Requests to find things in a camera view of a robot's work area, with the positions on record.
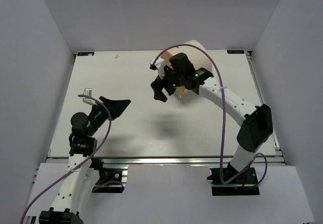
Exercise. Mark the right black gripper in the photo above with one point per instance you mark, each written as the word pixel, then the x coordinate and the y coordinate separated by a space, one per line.
pixel 164 81

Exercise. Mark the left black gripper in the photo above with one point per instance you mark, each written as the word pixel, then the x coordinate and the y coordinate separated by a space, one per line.
pixel 105 107

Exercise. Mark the cream cylindrical drawer cabinet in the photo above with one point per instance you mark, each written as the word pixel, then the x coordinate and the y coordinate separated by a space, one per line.
pixel 196 57

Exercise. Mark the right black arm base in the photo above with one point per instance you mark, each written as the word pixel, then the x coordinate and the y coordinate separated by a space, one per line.
pixel 241 186

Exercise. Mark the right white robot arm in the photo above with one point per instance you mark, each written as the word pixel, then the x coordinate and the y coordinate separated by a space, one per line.
pixel 255 121

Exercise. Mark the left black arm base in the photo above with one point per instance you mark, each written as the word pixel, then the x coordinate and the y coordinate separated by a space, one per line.
pixel 112 177

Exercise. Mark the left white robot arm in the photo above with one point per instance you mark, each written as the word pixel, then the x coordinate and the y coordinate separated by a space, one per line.
pixel 83 170

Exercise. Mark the left blue corner label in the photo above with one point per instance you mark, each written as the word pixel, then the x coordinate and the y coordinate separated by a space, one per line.
pixel 85 54

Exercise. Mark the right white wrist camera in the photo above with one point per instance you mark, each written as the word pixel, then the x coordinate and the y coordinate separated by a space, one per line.
pixel 158 65

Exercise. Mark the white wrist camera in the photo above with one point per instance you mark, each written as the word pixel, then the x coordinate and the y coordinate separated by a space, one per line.
pixel 158 65
pixel 87 98

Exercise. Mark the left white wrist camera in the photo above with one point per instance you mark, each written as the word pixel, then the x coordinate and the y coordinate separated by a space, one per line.
pixel 87 98

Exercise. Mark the aluminium table rail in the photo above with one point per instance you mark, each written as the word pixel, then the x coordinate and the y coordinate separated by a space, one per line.
pixel 272 160

